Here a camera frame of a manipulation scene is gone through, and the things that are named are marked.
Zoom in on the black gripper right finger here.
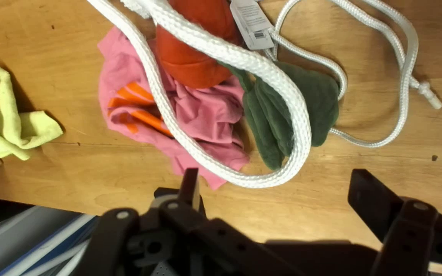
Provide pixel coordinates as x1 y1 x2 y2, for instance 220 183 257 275
348 168 406 243

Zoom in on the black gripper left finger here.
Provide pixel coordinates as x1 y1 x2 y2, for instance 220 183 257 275
179 168 203 212

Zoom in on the thick white rope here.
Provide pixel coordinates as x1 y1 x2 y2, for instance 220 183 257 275
88 0 315 191

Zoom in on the yellow-green cloth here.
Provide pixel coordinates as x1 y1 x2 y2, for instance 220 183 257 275
0 64 65 163

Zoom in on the pink cloth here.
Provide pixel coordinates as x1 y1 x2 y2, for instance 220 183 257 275
97 28 251 191

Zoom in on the dark green cloth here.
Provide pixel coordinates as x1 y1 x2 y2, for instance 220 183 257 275
234 61 341 174

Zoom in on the orange-red cloth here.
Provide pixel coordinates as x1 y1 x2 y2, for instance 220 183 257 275
154 0 242 90

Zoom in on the thin white cord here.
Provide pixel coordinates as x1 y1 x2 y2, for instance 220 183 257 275
269 0 442 151

